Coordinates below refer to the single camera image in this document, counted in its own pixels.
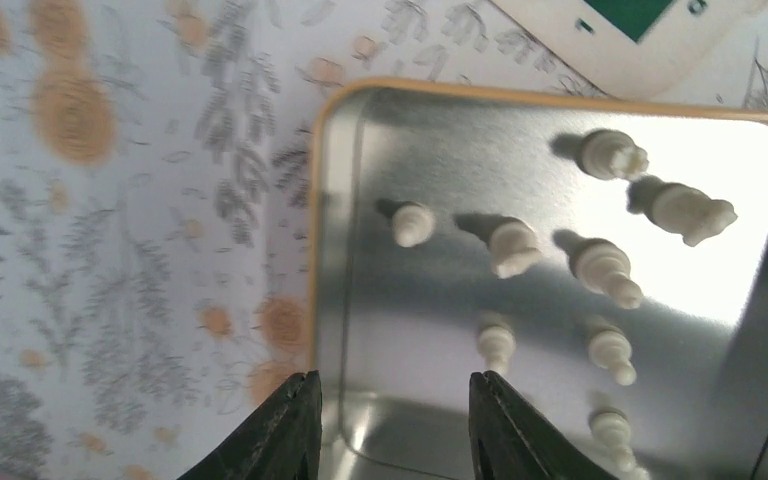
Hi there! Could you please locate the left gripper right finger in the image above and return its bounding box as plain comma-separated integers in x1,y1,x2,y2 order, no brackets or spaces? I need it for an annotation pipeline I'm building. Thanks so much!
468,370,614,480

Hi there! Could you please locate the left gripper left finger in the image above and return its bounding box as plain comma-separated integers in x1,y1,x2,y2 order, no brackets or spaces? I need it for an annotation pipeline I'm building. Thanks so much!
179,370,323,480

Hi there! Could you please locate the green white chess board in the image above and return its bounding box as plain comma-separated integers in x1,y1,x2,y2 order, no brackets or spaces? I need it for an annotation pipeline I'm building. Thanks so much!
494,0,767,100

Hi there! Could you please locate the white pawn in tray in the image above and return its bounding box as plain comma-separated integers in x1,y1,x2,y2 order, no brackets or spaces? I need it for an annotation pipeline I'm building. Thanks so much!
589,410,651,479
476,325,516,375
587,329,637,386
391,203,436,248

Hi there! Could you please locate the white bishop in tray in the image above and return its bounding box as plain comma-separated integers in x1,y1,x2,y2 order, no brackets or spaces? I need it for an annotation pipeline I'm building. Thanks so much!
488,220,542,279
570,239,644,310

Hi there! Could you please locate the yellow rimmed metal tray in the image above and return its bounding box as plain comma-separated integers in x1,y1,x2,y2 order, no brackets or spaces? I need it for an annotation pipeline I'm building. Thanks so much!
310,79,768,479

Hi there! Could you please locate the white knight in tray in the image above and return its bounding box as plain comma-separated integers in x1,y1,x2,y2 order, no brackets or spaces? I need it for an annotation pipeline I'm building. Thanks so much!
646,183,738,247

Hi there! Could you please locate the white rook in tray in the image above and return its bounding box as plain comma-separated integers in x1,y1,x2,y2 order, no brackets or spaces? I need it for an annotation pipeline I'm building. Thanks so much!
577,129,649,181

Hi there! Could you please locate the floral table cloth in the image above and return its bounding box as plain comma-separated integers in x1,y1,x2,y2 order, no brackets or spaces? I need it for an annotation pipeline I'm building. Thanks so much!
0,1,768,479

